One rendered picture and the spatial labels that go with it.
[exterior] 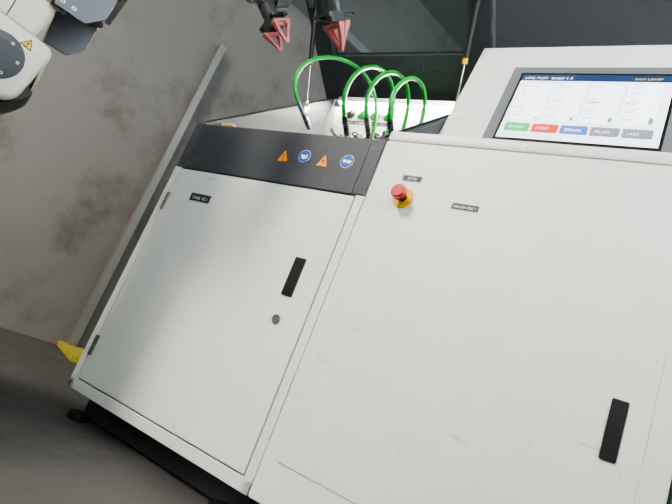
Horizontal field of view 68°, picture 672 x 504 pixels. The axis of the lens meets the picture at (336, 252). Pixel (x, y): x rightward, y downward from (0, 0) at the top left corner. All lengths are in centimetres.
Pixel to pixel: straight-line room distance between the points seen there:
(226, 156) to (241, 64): 190
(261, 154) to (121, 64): 177
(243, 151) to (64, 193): 159
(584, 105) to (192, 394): 128
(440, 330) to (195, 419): 62
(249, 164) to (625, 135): 100
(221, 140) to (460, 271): 88
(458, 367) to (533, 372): 13
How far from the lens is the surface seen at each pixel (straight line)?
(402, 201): 118
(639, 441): 98
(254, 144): 152
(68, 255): 296
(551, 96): 163
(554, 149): 117
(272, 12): 182
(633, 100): 159
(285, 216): 131
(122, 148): 304
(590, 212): 109
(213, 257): 140
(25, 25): 136
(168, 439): 134
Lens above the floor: 36
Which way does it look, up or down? 13 degrees up
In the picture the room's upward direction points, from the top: 22 degrees clockwise
